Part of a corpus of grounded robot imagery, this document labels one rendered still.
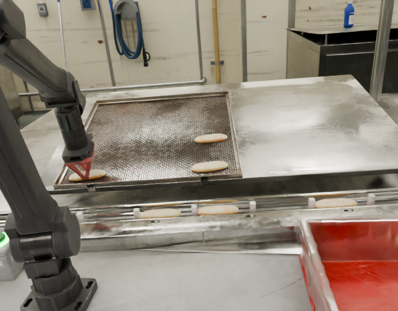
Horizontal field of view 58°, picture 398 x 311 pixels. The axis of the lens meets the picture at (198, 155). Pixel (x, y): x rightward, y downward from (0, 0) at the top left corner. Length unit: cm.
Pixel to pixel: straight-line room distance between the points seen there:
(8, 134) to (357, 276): 65
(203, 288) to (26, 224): 34
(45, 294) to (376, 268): 62
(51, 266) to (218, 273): 32
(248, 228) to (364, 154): 43
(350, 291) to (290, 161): 40
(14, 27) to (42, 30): 426
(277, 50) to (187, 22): 109
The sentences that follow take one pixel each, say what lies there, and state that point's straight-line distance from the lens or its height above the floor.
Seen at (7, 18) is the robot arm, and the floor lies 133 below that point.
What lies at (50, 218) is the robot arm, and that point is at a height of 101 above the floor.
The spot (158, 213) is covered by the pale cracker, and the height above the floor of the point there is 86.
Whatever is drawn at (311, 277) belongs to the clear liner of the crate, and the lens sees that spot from 64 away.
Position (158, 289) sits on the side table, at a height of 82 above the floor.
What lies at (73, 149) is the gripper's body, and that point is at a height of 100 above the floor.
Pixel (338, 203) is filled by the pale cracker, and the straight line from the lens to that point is 91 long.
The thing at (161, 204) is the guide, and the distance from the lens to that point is 91.
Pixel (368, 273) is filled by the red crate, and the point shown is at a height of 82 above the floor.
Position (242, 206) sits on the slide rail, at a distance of 90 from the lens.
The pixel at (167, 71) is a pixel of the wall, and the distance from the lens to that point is 455.
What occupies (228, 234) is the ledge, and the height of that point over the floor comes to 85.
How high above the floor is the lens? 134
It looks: 25 degrees down
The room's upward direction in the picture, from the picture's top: 5 degrees counter-clockwise
